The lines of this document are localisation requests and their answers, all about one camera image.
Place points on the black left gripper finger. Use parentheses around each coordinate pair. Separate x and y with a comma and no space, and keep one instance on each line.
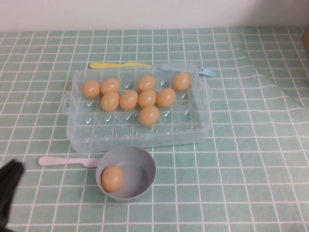
(17,178)
(7,176)

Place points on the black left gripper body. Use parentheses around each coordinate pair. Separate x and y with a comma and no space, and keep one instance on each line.
(3,212)

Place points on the tan plastic egg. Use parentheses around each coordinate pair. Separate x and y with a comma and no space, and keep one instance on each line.
(146,82)
(149,115)
(128,99)
(110,85)
(91,89)
(147,98)
(165,97)
(112,178)
(110,101)
(182,81)

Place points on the clear plastic egg box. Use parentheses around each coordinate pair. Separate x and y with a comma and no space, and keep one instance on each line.
(188,120)

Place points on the pink plastic knife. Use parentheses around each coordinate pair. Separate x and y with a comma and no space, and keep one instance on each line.
(60,161)

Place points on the grey-blue round bowl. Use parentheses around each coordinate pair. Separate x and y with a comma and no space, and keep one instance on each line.
(137,178)

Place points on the yellow plastic knife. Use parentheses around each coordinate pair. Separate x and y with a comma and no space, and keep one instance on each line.
(116,65)

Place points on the blue plastic fork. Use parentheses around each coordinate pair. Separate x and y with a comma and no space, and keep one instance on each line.
(178,68)

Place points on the green checked tablecloth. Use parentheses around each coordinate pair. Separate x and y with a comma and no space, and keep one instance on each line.
(241,145)

